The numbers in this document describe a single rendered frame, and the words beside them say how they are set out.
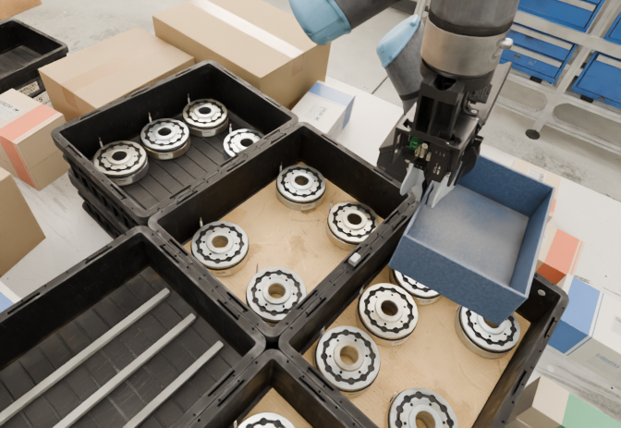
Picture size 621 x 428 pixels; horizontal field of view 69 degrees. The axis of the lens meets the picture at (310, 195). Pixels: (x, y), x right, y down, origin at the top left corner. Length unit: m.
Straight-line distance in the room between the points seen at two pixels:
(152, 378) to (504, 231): 0.56
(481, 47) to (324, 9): 0.17
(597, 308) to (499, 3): 0.77
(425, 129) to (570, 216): 0.92
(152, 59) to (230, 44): 0.20
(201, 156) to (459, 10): 0.73
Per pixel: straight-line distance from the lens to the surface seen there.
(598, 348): 1.07
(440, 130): 0.49
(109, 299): 0.85
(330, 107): 1.26
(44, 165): 1.20
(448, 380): 0.82
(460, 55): 0.44
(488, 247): 0.67
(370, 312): 0.80
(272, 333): 0.68
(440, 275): 0.57
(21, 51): 2.14
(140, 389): 0.77
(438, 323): 0.86
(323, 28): 0.52
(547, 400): 0.90
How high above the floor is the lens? 1.55
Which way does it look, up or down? 48 degrees down
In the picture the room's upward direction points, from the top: 9 degrees clockwise
